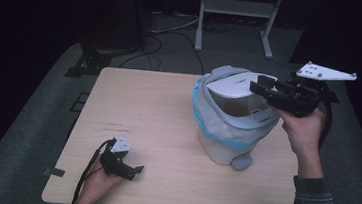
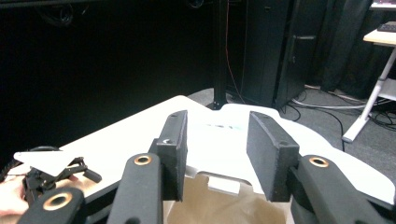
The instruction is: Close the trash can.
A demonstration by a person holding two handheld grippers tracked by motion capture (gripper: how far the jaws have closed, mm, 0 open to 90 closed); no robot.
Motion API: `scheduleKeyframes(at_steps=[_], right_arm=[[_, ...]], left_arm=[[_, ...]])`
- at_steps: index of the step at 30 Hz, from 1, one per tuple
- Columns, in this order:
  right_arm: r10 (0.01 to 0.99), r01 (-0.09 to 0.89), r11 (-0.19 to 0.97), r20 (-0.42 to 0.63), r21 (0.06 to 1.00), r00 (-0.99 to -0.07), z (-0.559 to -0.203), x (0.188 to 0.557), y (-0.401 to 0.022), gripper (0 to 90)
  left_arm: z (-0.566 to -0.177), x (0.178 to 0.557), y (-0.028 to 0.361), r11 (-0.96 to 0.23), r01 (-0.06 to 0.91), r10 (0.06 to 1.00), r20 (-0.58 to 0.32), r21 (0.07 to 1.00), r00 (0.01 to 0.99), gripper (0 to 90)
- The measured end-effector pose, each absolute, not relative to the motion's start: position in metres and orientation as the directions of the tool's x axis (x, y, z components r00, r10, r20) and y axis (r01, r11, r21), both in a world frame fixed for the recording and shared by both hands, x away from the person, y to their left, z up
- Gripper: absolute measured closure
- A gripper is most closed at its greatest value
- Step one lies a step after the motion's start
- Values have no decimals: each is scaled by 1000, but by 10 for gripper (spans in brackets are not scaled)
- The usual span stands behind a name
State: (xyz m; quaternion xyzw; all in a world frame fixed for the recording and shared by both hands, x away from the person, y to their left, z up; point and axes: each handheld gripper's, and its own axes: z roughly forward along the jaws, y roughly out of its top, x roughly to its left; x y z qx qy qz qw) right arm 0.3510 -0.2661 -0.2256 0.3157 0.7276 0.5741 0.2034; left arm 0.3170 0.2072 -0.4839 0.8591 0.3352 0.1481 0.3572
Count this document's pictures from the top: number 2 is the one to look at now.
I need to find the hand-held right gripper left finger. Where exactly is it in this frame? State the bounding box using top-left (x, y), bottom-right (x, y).
top-left (148, 109), bottom-right (189, 203)

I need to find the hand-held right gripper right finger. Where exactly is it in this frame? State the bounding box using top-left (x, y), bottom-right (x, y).
top-left (246, 110), bottom-right (302, 203)

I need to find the black cabinet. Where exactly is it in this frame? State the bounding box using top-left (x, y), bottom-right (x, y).
top-left (241, 0), bottom-right (326, 109)

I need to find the black metal stand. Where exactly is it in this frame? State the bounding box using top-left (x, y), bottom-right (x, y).
top-left (206, 0), bottom-right (232, 110)

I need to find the black backdrop curtain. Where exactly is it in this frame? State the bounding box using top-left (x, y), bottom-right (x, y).
top-left (0, 0), bottom-right (219, 169)

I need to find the white desk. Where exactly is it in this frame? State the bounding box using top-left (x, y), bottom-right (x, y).
top-left (341, 28), bottom-right (396, 144)

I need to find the dark curtain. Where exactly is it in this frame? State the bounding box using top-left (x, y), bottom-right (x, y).
top-left (319, 0), bottom-right (375, 92)

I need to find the black keyboard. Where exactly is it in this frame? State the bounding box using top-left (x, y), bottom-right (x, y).
top-left (376, 21), bottom-right (396, 34)

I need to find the white cable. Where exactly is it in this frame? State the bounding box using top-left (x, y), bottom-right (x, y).
top-left (290, 96), bottom-right (372, 111)

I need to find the black cable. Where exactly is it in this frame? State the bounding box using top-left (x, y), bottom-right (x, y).
top-left (278, 104), bottom-right (347, 145)

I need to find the orange cable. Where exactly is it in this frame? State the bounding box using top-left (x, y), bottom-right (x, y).
top-left (224, 0), bottom-right (248, 105)

